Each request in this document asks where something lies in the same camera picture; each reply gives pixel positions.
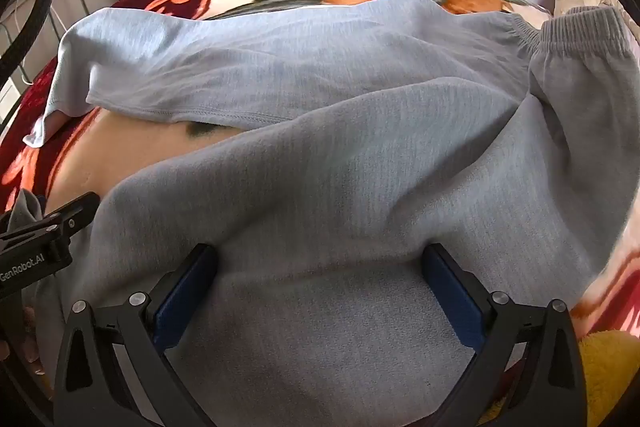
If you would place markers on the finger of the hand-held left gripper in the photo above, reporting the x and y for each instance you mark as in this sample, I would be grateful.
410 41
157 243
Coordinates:
75 209

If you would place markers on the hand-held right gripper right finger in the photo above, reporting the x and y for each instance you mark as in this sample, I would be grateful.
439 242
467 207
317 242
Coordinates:
452 302

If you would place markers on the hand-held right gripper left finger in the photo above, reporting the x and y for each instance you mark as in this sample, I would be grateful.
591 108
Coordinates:
185 302

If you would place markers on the grey pants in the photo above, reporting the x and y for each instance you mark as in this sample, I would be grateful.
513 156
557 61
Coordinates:
350 187

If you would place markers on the person's left hand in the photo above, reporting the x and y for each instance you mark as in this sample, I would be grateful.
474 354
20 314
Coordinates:
32 352

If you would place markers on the yellow plush cushion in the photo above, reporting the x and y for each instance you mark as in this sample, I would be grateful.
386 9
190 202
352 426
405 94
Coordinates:
610 372

